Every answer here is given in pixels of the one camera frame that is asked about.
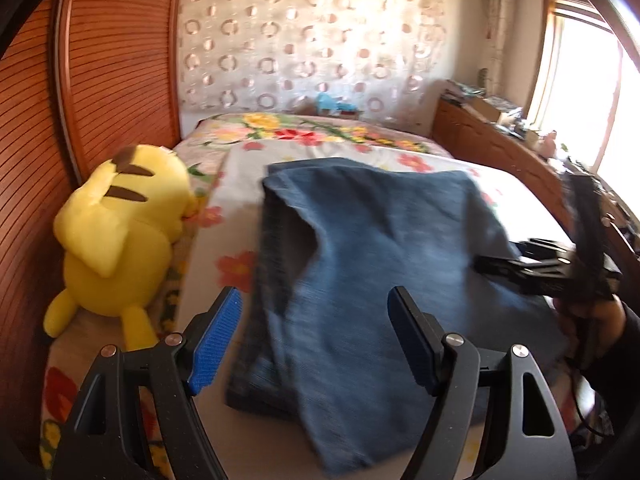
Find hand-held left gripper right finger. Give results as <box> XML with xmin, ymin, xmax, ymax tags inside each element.
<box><xmin>387</xmin><ymin>285</ymin><xmax>577</xmax><ymax>480</ymax></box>

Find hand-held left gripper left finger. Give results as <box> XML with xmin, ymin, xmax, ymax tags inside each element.
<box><xmin>62</xmin><ymin>286</ymin><xmax>245</xmax><ymax>480</ymax></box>

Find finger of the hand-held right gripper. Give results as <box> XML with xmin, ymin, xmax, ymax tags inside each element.
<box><xmin>517</xmin><ymin>238</ymin><xmax>574</xmax><ymax>259</ymax></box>
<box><xmin>473</xmin><ymin>255</ymin><xmax>557</xmax><ymax>294</ymax></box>

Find blue denim pants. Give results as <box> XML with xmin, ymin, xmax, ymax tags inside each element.
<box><xmin>225</xmin><ymin>157</ymin><xmax>572</xmax><ymax>477</ymax></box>

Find person's right forearm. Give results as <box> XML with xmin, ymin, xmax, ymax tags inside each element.
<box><xmin>584</xmin><ymin>305</ymin><xmax>640</xmax><ymax>462</ymax></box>

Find person's right hand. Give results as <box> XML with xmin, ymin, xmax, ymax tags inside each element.
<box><xmin>555</xmin><ymin>294</ymin><xmax>629</xmax><ymax>362</ymax></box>

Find wooden cabinet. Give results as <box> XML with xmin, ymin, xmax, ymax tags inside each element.
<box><xmin>432</xmin><ymin>94</ymin><xmax>640</xmax><ymax>262</ymax></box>

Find yellow plush toy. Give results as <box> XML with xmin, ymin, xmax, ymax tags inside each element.
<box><xmin>42</xmin><ymin>143</ymin><xmax>199</xmax><ymax>354</ymax></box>

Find white strawberry print sheet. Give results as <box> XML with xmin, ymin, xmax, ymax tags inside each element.
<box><xmin>175</xmin><ymin>139</ymin><xmax>576</xmax><ymax>480</ymax></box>

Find cardboard box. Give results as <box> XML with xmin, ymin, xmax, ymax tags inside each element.
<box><xmin>469</xmin><ymin>96</ymin><xmax>507</xmax><ymax>124</ymax></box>

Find window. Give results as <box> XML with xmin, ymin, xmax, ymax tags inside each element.
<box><xmin>529</xmin><ymin>0</ymin><xmax>640</xmax><ymax>177</ymax></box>

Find pink floral blanket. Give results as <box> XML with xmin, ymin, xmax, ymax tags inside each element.
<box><xmin>37</xmin><ymin>112</ymin><xmax>452</xmax><ymax>480</ymax></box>

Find floral side curtain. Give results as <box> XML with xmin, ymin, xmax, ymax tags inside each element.
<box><xmin>486</xmin><ymin>0</ymin><xmax>515</xmax><ymax>97</ymax></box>

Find small blue toy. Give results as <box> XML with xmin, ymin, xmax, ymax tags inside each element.
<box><xmin>314</xmin><ymin>92</ymin><xmax>362</xmax><ymax>117</ymax></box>

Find wooden louvered panel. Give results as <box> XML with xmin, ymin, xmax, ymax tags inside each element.
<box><xmin>0</xmin><ymin>0</ymin><xmax>187</xmax><ymax>461</ymax></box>

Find circle pattern sheer curtain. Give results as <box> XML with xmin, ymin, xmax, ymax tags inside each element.
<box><xmin>175</xmin><ymin>0</ymin><xmax>452</xmax><ymax>137</ymax></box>

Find black cable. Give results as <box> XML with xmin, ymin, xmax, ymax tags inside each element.
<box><xmin>566</xmin><ymin>354</ymin><xmax>607</xmax><ymax>439</ymax></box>

